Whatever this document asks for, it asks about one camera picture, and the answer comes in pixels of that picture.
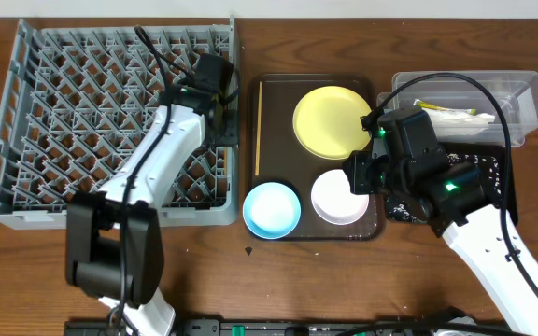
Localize yellow round plate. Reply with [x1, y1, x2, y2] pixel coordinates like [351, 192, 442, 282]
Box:
[292, 86, 372, 160]

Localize dark brown serving tray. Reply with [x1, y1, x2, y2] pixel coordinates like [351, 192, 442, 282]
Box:
[247, 74, 386, 241]

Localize yellow green snack wrapper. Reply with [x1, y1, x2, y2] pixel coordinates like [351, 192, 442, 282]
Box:
[413, 99, 476, 116]

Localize light blue bowl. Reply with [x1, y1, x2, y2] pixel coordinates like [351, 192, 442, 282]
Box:
[242, 182, 302, 240]

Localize clear plastic waste bin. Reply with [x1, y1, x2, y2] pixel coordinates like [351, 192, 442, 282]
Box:
[385, 70, 538, 147]

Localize white pink bowl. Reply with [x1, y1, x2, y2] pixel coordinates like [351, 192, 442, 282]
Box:
[311, 169, 370, 226]

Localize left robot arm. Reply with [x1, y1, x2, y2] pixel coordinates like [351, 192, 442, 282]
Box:
[64, 53, 239, 335]

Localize white napkin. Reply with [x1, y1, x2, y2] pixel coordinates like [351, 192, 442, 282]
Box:
[426, 110, 495, 137]

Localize spilled rice food scraps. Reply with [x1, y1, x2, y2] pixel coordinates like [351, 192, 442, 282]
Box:
[385, 152, 503, 224]

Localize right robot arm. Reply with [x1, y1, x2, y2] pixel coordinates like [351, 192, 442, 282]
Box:
[343, 107, 538, 335]

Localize black waste tray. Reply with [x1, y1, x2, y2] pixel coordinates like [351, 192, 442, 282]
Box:
[385, 142, 505, 224]

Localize grey plastic dish rack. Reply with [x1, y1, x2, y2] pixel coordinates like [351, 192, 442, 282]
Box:
[0, 21, 240, 230]

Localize black equipment rail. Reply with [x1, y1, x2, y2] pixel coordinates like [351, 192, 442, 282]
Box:
[63, 307, 517, 336]

